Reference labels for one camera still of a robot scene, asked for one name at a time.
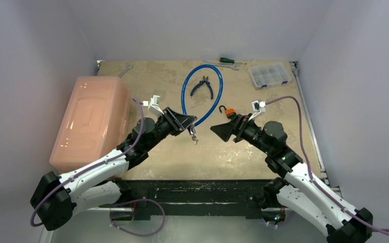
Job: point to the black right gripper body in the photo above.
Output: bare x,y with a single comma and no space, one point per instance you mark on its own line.
235,126

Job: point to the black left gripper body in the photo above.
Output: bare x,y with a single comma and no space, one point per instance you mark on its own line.
167,126

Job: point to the blue cable lock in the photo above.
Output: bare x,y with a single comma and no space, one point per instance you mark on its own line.
191,128

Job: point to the orange black padlock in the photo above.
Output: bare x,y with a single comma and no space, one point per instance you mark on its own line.
230,113

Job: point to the small silver keys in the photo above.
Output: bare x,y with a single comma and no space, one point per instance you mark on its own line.
194,139

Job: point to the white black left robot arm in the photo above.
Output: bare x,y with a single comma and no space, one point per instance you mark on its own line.
58,197

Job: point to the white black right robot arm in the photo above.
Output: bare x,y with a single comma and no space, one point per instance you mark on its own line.
296,187

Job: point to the clear plastic organizer box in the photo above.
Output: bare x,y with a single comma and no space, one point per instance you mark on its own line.
269,75

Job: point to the silver wrench near screwdriver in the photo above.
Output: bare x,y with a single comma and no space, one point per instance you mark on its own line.
231,66

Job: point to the small silver wrench left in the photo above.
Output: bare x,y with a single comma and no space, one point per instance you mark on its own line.
128,67

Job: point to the pink plastic storage box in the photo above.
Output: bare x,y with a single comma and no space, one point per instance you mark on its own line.
95,122

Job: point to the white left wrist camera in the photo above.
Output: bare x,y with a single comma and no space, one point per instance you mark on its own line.
153,106

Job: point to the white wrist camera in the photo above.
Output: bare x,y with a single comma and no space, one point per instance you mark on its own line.
153,106
258,109

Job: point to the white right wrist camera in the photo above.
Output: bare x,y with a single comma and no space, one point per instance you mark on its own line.
258,109

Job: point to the green-handled screwdriver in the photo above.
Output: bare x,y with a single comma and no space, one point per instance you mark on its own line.
230,61

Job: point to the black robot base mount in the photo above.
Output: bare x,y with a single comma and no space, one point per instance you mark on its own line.
242,198

